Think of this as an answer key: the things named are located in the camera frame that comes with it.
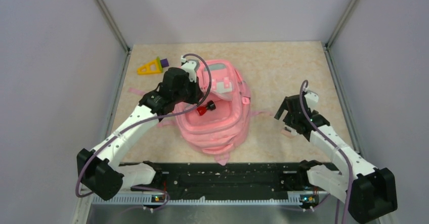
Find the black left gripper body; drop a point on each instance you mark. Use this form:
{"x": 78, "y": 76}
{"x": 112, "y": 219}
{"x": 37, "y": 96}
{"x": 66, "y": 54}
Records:
{"x": 188, "y": 93}

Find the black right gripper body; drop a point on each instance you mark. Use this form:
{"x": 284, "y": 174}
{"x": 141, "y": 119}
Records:
{"x": 289, "y": 120}

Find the pink and white eraser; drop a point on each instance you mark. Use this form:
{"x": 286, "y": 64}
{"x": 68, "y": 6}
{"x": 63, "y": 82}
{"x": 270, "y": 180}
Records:
{"x": 289, "y": 134}

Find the pink student backpack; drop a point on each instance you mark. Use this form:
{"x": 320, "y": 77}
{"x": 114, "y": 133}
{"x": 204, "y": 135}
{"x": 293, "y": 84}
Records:
{"x": 220, "y": 131}

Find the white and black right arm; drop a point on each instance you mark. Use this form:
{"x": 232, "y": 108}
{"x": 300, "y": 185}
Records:
{"x": 367, "y": 192}

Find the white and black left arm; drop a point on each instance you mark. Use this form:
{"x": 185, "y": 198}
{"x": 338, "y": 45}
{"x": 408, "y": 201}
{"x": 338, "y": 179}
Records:
{"x": 99, "y": 169}

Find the yellow and purple toy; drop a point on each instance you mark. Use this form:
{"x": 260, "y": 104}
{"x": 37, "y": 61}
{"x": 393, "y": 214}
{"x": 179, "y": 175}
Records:
{"x": 155, "y": 66}

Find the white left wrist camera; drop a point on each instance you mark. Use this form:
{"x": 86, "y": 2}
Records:
{"x": 190, "y": 66}

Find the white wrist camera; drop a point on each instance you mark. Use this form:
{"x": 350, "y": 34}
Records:
{"x": 311, "y": 98}
{"x": 190, "y": 66}

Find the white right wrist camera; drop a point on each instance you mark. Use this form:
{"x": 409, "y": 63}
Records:
{"x": 311, "y": 98}

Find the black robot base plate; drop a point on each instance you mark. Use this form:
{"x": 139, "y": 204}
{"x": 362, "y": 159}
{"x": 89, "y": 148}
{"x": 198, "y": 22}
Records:
{"x": 234, "y": 181}

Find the aluminium frame rail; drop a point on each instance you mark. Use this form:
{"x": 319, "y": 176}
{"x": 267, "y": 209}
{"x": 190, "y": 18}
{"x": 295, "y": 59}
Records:
{"x": 141, "y": 195}

